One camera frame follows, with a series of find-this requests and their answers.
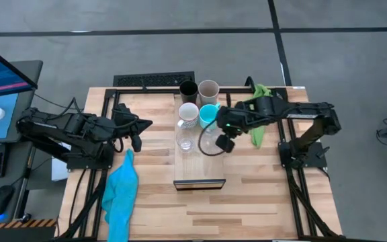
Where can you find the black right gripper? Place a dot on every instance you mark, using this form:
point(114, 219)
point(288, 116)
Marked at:
point(234, 117)

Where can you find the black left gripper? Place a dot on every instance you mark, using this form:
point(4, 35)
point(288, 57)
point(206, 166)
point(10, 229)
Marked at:
point(124, 127)

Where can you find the clear glass cup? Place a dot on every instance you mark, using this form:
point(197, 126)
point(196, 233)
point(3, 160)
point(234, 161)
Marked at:
point(185, 142)
point(210, 142)

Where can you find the teal mug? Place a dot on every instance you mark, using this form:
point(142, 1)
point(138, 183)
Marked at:
point(208, 116)

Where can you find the white patterned mug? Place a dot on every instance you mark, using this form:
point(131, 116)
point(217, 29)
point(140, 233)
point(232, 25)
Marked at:
point(188, 114)

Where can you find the tall beige cup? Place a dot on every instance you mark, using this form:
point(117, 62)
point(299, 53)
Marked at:
point(208, 91)

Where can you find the tall black cup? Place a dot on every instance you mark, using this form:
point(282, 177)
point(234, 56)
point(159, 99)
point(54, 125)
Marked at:
point(188, 91)

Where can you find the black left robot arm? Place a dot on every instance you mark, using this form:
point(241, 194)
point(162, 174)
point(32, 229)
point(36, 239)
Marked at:
point(52, 129)

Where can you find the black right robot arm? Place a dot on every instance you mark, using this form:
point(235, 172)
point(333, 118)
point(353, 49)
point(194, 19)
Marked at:
point(307, 111)

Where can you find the green cloth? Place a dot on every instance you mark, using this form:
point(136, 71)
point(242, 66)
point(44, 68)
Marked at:
point(257, 138)

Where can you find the black perforated panel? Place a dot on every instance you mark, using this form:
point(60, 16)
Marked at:
point(146, 80)

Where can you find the blue cloth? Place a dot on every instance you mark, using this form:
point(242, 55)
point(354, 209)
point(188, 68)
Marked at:
point(119, 195)

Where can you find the white paper sheet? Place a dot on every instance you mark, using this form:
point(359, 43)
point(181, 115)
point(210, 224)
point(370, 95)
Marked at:
point(59, 171)

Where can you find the grey computer desk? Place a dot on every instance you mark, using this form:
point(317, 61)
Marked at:
point(32, 70)

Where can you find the black case with hazard stripe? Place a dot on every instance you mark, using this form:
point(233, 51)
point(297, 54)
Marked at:
point(15, 224)

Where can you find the black computer mouse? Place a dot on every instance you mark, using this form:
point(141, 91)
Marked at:
point(0, 200)

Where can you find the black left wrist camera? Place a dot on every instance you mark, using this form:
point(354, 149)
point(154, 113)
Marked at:
point(123, 109)

